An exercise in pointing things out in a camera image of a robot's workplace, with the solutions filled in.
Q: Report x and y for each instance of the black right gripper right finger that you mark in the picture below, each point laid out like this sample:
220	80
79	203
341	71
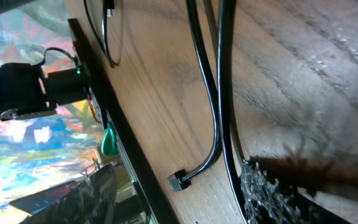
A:
272	200

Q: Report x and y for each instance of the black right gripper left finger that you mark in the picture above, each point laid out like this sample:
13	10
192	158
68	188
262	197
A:
91	201

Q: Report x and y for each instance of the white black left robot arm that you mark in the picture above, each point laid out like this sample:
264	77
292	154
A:
27	93

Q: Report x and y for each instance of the green clamp knob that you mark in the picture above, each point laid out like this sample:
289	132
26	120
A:
109	142

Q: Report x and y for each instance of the colourful patterned floor mat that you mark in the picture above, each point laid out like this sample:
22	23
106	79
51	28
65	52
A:
39	153

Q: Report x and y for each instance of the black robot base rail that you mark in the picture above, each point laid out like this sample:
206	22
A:
139	170

